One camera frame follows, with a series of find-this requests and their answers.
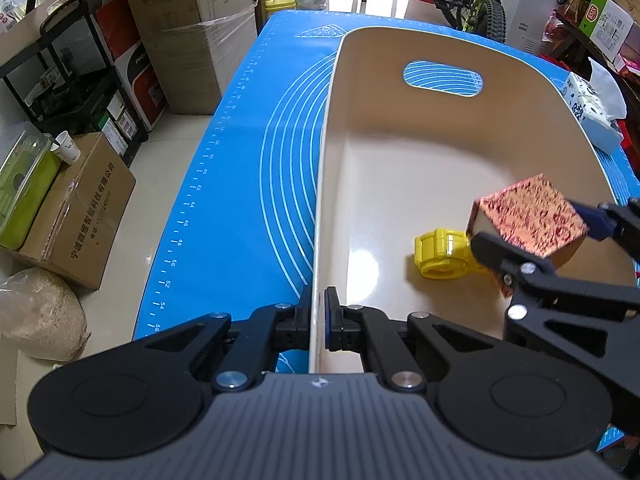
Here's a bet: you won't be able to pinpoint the dark wooden shelf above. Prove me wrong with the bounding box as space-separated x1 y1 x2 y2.
550 10 640 111

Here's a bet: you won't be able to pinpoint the red patterned box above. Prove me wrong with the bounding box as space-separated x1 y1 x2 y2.
466 174 591 297

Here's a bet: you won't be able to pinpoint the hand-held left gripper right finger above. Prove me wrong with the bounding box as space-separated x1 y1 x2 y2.
324 286 496 394

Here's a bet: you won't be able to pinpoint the blue silicone mat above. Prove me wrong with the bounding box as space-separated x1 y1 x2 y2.
132 9 640 453

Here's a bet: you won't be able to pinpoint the brown printed cardboard box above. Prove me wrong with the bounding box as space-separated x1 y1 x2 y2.
17 132 137 291

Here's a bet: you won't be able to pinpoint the plastic wrapped cardboard box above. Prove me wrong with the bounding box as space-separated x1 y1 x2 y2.
160 5 262 117

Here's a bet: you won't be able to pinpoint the green white printed box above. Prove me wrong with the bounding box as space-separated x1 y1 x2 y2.
580 0 636 63

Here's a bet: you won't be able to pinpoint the white tissue box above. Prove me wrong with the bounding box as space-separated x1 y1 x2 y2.
560 57 628 153

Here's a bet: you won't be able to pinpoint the green black bicycle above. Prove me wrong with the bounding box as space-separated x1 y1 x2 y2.
432 0 508 41

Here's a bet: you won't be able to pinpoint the white chest freezer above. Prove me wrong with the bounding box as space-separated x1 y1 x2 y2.
505 0 576 56

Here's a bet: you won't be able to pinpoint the white red printed carton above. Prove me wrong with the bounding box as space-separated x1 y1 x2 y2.
114 40 169 133

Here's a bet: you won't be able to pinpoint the black shelf rack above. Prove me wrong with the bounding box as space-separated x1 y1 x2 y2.
0 0 151 166

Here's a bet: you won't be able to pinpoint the green white small cartons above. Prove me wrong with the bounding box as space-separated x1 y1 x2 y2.
92 90 138 156

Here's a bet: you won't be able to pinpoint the bag of grain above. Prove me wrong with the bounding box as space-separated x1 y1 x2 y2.
0 267 92 362

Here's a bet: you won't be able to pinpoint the beige plastic basket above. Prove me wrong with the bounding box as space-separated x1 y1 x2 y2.
308 27 636 375

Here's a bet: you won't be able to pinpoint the green lidded container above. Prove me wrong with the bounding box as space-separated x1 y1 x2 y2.
0 130 61 251

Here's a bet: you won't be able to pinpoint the paper cup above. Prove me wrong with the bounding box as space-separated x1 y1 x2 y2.
52 131 81 165

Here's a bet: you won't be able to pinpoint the red gift boxes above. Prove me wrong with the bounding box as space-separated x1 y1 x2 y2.
615 119 640 172

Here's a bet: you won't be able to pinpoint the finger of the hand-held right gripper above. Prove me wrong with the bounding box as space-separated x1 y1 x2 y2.
469 231 640 362
575 197 640 262

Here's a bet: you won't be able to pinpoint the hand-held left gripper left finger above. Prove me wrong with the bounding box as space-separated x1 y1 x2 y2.
145 285 314 394

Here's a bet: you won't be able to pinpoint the yellow plastic toy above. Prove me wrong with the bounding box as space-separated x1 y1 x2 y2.
414 228 493 280

